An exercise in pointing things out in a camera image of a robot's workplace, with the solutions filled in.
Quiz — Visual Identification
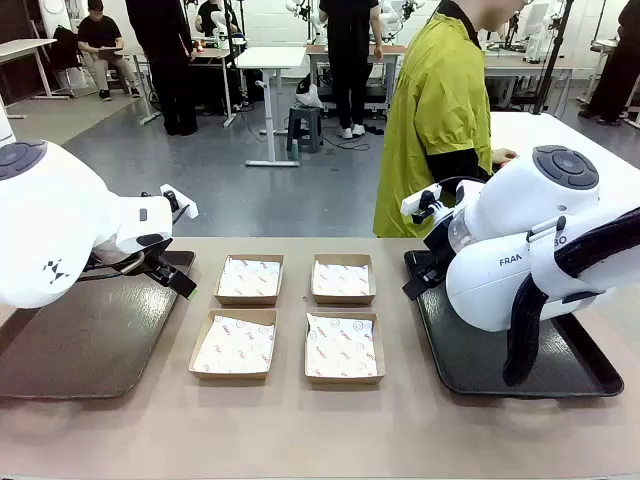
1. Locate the person's right forearm black sleeve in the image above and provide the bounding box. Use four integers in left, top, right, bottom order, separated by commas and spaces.
429, 147, 496, 189

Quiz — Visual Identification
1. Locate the grey plastic stool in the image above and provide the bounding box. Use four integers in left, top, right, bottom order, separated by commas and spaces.
286, 106, 324, 154

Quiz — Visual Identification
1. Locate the standing person in black clothes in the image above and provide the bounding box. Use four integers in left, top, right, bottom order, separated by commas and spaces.
124, 0, 199, 136
318, 0, 382, 140

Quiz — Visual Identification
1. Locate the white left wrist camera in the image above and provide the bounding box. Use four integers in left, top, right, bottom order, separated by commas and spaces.
159, 183, 200, 221

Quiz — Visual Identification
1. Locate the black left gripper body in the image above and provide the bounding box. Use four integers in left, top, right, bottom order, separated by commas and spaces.
141, 249, 177, 284

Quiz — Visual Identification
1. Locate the large black serving tray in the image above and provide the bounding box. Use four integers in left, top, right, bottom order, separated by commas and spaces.
403, 248, 625, 399

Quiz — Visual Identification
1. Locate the white plastic bag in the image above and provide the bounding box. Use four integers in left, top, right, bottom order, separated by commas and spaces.
294, 83, 325, 110

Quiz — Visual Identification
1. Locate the black tripod pole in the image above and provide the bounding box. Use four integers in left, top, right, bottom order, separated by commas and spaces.
532, 0, 576, 115

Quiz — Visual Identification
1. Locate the cardboard box with printed liner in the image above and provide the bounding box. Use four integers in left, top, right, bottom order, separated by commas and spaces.
303, 312, 387, 385
310, 253, 376, 306
213, 253, 285, 306
188, 308, 279, 381

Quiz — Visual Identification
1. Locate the white cylindrical floor unit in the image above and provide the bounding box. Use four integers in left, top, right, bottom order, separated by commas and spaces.
0, 94, 14, 146

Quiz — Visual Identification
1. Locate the person in yellow-green jacket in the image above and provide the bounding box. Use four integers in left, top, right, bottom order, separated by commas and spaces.
373, 0, 496, 239

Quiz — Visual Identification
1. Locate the grey workbench with equipment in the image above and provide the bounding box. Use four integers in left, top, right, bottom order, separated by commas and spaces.
482, 49, 596, 119

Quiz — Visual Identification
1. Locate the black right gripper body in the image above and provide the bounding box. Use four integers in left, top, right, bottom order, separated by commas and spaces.
422, 212, 457, 275

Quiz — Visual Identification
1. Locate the white desk with metal legs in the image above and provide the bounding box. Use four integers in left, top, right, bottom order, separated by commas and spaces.
0, 38, 70, 101

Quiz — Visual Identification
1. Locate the large white table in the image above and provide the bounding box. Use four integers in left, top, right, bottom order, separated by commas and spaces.
489, 112, 640, 176

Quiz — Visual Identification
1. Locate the person in dark clothes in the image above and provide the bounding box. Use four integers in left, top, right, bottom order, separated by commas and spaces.
578, 0, 640, 126

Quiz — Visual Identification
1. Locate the black chair with jacket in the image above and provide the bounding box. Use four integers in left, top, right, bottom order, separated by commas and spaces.
49, 24, 85, 94

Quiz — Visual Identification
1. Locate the white height-adjustable desk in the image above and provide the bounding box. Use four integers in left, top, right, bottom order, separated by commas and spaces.
233, 45, 309, 168

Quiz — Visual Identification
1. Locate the brown plastic serving tray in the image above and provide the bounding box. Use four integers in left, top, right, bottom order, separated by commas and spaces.
0, 249, 196, 400

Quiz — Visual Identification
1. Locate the seated person in black shirt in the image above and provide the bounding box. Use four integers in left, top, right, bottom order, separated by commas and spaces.
77, 0, 142, 102

